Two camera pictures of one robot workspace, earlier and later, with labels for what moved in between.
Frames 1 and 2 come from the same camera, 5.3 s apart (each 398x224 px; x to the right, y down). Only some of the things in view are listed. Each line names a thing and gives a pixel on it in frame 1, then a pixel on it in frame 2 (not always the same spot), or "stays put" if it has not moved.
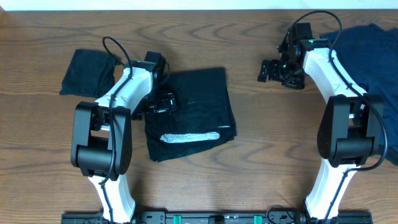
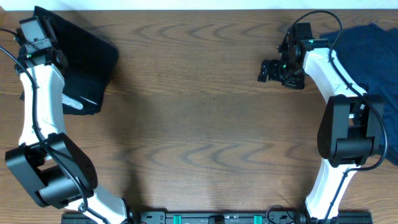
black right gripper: x=270 y=70 stays put
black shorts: x=203 y=116 to x=91 y=60
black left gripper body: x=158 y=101 to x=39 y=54
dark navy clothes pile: x=371 y=52 stays put
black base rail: x=214 y=218 stays put
